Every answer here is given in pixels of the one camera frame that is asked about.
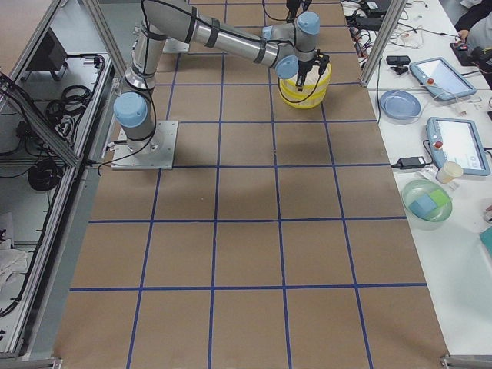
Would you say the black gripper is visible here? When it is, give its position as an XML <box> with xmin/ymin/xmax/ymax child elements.
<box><xmin>286</xmin><ymin>0</ymin><xmax>311</xmax><ymax>22</ymax></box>
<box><xmin>296</xmin><ymin>49</ymin><xmax>330</xmax><ymax>91</ymax></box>

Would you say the yellow steamer basket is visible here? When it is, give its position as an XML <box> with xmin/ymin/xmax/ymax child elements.
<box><xmin>280</xmin><ymin>89</ymin><xmax>326</xmax><ymax>109</ymax></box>
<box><xmin>280</xmin><ymin>63</ymin><xmax>331</xmax><ymax>101</ymax></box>

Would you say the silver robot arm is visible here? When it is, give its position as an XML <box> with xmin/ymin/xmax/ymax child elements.
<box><xmin>114</xmin><ymin>1</ymin><xmax>330</xmax><ymax>155</ymax></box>

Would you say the black webcam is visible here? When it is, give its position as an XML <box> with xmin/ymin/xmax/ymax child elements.
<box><xmin>386</xmin><ymin>55</ymin><xmax>411</xmax><ymax>75</ymax></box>

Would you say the blue plate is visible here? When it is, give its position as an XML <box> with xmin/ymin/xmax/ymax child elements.
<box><xmin>379</xmin><ymin>90</ymin><xmax>422</xmax><ymax>124</ymax></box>

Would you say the far teach pendant tablet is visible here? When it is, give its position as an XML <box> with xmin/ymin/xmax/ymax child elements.
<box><xmin>409</xmin><ymin>57</ymin><xmax>477</xmax><ymax>101</ymax></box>

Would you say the teach pendant tablet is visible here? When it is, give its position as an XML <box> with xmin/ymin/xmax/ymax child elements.
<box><xmin>426</xmin><ymin>117</ymin><xmax>491</xmax><ymax>176</ymax></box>
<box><xmin>409</xmin><ymin>57</ymin><xmax>477</xmax><ymax>101</ymax></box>

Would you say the black power adapter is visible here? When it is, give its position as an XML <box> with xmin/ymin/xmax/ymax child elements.
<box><xmin>391</xmin><ymin>156</ymin><xmax>431</xmax><ymax>170</ymax></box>

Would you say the near teach pendant tablet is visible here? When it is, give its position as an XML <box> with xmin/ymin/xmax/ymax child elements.
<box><xmin>426</xmin><ymin>117</ymin><xmax>491</xmax><ymax>176</ymax></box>

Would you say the paper cup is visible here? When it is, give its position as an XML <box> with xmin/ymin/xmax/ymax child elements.
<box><xmin>436</xmin><ymin>161</ymin><xmax>464</xmax><ymax>184</ymax></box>

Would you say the brown gridded table mat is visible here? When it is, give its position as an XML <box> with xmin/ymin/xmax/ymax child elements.
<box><xmin>55</xmin><ymin>1</ymin><xmax>447</xmax><ymax>368</ymax></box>

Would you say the green bowl with sponges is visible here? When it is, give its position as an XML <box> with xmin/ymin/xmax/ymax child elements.
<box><xmin>401</xmin><ymin>179</ymin><xmax>453</xmax><ymax>230</ymax></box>

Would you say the aluminium frame post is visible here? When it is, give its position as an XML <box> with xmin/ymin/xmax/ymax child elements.
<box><xmin>360</xmin><ymin>0</ymin><xmax>406</xmax><ymax>88</ymax></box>

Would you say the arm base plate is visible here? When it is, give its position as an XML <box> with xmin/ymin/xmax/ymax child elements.
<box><xmin>162</xmin><ymin>38</ymin><xmax>190</xmax><ymax>54</ymax></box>
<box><xmin>111</xmin><ymin>121</ymin><xmax>178</xmax><ymax>170</ymax></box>

